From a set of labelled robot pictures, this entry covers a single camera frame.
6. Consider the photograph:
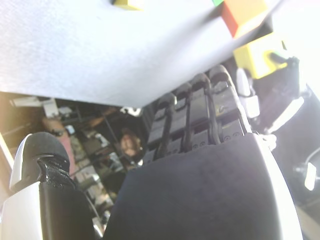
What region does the large yellow foam cube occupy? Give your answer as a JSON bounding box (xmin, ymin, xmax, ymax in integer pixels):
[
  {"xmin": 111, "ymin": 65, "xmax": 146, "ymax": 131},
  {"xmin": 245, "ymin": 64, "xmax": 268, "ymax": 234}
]
[{"xmin": 232, "ymin": 33, "xmax": 288, "ymax": 80}]

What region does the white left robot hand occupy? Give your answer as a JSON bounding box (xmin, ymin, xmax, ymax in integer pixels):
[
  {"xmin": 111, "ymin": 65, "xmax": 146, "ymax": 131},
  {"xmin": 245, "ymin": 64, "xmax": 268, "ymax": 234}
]
[{"xmin": 0, "ymin": 64, "xmax": 305, "ymax": 240}]

